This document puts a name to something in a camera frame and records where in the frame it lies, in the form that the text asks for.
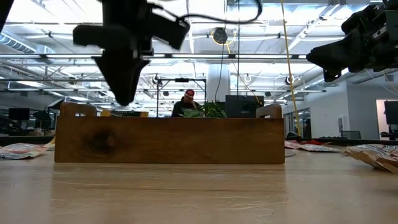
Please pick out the long ceiling light bar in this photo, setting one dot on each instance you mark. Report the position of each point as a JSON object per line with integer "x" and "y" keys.
{"x": 192, "y": 56}

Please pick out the gold vanilla cinnamon tea packet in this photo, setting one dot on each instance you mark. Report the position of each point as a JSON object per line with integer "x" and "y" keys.
{"x": 373, "y": 160}
{"x": 382, "y": 148}

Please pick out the black background rig frame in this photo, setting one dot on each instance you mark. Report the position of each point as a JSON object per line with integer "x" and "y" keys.
{"x": 158, "y": 93}

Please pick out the person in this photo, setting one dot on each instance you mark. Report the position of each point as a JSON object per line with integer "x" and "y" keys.
{"x": 183, "y": 107}

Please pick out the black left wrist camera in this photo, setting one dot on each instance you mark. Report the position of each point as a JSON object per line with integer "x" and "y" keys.
{"x": 169, "y": 28}

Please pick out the wooden three-compartment tea box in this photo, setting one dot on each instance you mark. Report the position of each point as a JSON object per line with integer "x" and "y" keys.
{"x": 171, "y": 140}

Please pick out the yellow peach tea packet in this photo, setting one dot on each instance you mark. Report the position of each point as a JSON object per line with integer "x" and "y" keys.
{"x": 21, "y": 151}
{"x": 51, "y": 143}

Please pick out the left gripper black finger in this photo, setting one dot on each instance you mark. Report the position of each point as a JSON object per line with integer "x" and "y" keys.
{"x": 122, "y": 77}

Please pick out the green potted plant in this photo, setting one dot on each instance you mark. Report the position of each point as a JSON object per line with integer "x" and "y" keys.
{"x": 211, "y": 111}

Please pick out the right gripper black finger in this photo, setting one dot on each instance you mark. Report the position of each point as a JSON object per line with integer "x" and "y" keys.
{"x": 335, "y": 54}
{"x": 332, "y": 75}

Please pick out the round grey mat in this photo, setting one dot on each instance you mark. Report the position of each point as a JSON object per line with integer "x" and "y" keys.
{"x": 289, "y": 153}

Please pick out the black wall monitor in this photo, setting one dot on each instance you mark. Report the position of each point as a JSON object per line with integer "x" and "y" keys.
{"x": 391, "y": 112}

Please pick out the black desk monitor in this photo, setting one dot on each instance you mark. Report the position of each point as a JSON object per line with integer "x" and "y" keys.
{"x": 18, "y": 114}

